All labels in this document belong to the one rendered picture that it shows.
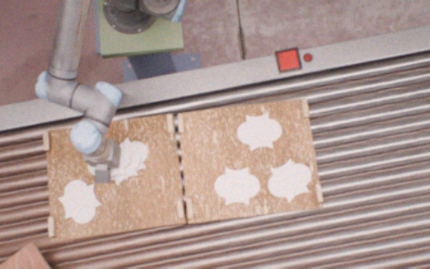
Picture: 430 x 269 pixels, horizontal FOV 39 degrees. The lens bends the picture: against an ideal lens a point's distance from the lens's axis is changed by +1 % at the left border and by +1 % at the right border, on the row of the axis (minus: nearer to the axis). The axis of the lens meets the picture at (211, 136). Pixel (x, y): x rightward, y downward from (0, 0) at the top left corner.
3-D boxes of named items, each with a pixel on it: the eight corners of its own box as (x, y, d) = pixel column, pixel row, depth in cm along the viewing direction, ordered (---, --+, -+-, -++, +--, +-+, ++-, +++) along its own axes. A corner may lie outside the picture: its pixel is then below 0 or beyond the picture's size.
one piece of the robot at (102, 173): (75, 175, 168) (89, 185, 183) (107, 175, 167) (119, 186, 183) (79, 132, 171) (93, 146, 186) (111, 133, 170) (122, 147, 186)
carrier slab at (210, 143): (178, 114, 195) (177, 113, 194) (305, 99, 194) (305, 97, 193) (189, 223, 186) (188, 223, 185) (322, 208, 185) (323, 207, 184)
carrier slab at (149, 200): (46, 131, 196) (44, 131, 194) (173, 114, 195) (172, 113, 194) (52, 241, 187) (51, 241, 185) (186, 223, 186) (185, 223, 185)
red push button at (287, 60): (277, 54, 199) (277, 53, 198) (295, 51, 199) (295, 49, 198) (281, 72, 198) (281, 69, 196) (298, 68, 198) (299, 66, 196)
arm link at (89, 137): (104, 122, 157) (91, 153, 155) (113, 133, 168) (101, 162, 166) (76, 113, 158) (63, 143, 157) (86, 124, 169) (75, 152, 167)
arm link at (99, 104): (82, 73, 163) (66, 110, 160) (122, 87, 162) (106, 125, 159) (88, 83, 170) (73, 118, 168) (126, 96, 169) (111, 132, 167)
